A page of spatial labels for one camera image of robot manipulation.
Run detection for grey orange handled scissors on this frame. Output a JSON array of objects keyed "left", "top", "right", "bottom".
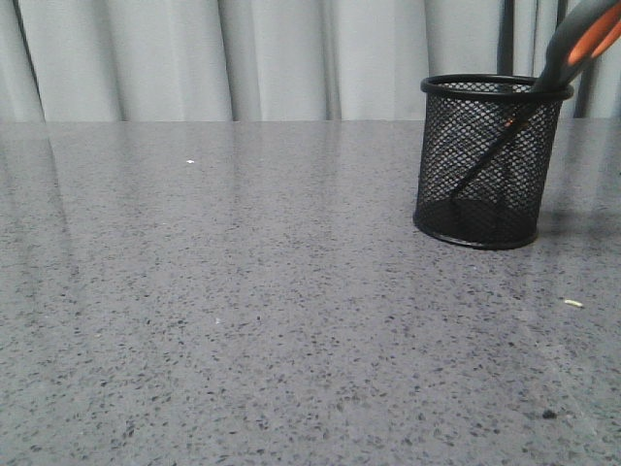
[{"left": 449, "top": 1, "right": 620, "bottom": 200}]

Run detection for grey pleated curtain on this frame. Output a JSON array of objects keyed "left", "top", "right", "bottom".
[{"left": 0, "top": 0, "right": 621, "bottom": 122}]

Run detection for black tripod stand legs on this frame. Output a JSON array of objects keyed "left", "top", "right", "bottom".
[{"left": 497, "top": 1, "right": 620, "bottom": 117}]

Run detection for black mesh pen bucket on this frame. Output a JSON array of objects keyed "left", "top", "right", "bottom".
[{"left": 413, "top": 74, "right": 573, "bottom": 250}]

